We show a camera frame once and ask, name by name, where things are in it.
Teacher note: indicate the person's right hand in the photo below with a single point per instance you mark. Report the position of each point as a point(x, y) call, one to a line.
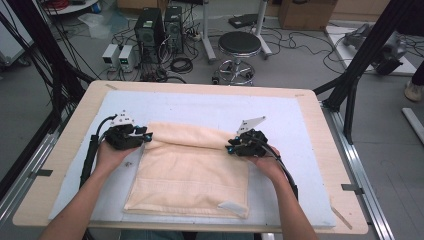
point(271, 166)

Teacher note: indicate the white power supply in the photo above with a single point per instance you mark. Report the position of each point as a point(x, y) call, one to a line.
point(127, 57)
point(110, 55)

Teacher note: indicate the black round stool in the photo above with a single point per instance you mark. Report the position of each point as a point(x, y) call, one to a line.
point(239, 43)

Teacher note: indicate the aluminium rail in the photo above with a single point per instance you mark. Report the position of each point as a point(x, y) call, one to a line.
point(353, 156)
point(30, 160)

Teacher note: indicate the clear plastic bag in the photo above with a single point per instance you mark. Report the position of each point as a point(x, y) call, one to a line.
point(100, 25)

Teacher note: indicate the white stand leg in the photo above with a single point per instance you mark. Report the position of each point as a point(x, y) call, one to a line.
point(207, 36)
point(261, 30)

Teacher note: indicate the white round table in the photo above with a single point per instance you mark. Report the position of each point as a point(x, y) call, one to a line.
point(76, 7)

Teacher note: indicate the peach towel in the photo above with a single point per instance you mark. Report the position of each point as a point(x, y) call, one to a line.
point(186, 173)

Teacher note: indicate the white tube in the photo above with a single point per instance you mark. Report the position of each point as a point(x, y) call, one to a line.
point(413, 123)

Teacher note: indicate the person's left hand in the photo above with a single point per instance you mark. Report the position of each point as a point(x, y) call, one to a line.
point(108, 158)

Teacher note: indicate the white power strip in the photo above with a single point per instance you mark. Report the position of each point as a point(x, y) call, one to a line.
point(196, 36)

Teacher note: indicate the white floor board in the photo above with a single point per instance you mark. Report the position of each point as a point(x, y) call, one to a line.
point(340, 46)

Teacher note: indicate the wooden table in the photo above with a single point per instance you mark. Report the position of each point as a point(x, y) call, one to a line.
point(83, 110)

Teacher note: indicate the flat black device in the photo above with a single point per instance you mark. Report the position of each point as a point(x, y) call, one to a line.
point(242, 20)

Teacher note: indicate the cardboard box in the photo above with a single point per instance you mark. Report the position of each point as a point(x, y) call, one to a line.
point(306, 15)

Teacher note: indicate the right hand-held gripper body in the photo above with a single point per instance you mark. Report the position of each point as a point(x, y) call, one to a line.
point(253, 145)

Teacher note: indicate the large black computer tower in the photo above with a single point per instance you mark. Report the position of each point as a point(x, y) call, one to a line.
point(148, 33)

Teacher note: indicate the slim black computer tower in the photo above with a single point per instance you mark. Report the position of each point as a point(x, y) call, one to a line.
point(174, 30)

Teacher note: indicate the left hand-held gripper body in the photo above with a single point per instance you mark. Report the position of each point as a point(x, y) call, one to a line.
point(121, 138)

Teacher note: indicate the white foam mat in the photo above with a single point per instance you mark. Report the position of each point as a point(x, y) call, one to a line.
point(200, 103)

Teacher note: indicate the grey machine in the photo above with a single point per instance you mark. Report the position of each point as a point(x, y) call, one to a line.
point(393, 46)

